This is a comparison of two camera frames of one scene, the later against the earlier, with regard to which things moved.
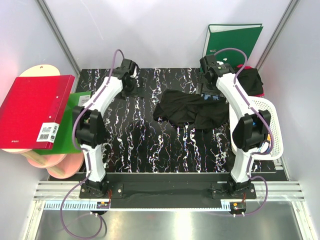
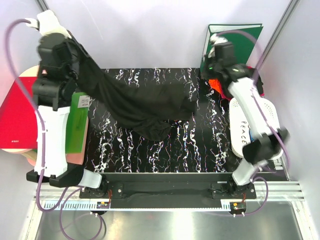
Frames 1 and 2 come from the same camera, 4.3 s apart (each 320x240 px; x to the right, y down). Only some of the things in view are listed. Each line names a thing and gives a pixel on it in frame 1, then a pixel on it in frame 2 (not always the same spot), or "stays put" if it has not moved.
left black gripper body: (132, 90) -> (72, 50)
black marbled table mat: (136, 143) stays put
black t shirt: (199, 112) -> (150, 108)
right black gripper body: (206, 90) -> (208, 72)
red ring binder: (30, 115) stays put
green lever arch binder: (241, 36) stays put
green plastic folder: (64, 141) stays put
